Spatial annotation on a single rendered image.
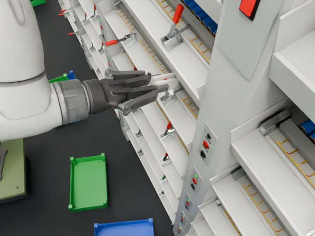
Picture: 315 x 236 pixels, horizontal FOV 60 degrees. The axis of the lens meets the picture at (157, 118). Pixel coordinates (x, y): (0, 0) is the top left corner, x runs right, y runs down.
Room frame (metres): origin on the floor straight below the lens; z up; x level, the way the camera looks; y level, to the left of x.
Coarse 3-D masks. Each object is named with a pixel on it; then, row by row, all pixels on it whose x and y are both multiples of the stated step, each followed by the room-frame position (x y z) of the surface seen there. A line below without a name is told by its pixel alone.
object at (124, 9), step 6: (120, 6) 0.84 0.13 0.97; (120, 12) 0.82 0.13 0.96; (126, 12) 0.80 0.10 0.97; (126, 18) 0.79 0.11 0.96; (132, 18) 0.77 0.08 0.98; (132, 24) 0.75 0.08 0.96; (138, 24) 0.73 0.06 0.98; (138, 30) 0.72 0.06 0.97; (144, 36) 0.68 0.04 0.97; (150, 42) 0.65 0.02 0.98; (144, 48) 0.65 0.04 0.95; (156, 54) 0.61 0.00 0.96; (162, 60) 0.57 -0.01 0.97; (168, 66) 0.55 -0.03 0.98; (162, 72) 0.55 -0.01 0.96; (180, 84) 0.48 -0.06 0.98; (186, 90) 0.46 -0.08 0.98; (198, 108) 0.41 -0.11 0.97
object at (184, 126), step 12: (108, 0) 0.85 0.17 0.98; (120, 0) 0.86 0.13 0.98; (108, 12) 0.85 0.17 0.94; (120, 24) 0.78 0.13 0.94; (120, 36) 0.73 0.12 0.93; (132, 48) 0.67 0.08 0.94; (132, 60) 0.62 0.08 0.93; (144, 60) 0.61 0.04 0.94; (156, 60) 0.60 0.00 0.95; (156, 72) 0.56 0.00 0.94; (168, 72) 0.55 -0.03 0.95; (180, 96) 0.46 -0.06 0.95; (168, 108) 0.43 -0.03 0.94; (180, 108) 0.43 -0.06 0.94; (192, 108) 0.42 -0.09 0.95; (180, 120) 0.39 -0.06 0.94; (192, 120) 0.39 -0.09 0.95; (180, 132) 0.36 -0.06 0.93; (192, 132) 0.35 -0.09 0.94
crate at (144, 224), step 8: (96, 224) 0.32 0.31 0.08; (104, 224) 0.32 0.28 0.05; (112, 224) 0.33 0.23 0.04; (120, 224) 0.33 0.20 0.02; (128, 224) 0.33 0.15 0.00; (136, 224) 0.33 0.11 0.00; (144, 224) 0.33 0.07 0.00; (152, 224) 0.32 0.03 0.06; (96, 232) 0.29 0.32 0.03; (104, 232) 0.29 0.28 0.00; (112, 232) 0.29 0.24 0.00; (120, 232) 0.29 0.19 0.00; (128, 232) 0.29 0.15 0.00; (136, 232) 0.29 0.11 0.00; (144, 232) 0.29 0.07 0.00; (152, 232) 0.29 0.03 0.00
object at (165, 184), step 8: (128, 120) 0.79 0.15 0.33; (136, 128) 0.74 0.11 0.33; (136, 136) 0.68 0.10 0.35; (144, 144) 0.64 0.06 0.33; (144, 152) 0.60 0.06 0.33; (152, 160) 0.56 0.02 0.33; (152, 168) 0.52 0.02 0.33; (160, 168) 0.51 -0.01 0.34; (160, 176) 0.48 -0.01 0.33; (160, 184) 0.44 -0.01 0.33; (168, 184) 0.43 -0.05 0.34; (168, 192) 0.40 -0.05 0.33; (176, 200) 0.36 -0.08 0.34; (176, 208) 0.33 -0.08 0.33
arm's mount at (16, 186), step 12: (12, 144) 0.70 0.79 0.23; (24, 144) 0.71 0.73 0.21; (12, 156) 0.63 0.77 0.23; (24, 156) 0.63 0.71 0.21; (12, 168) 0.56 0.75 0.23; (24, 168) 0.57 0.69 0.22; (12, 180) 0.50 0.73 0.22; (24, 180) 0.50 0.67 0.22; (0, 192) 0.44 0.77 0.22; (12, 192) 0.44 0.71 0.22; (24, 192) 0.44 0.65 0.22
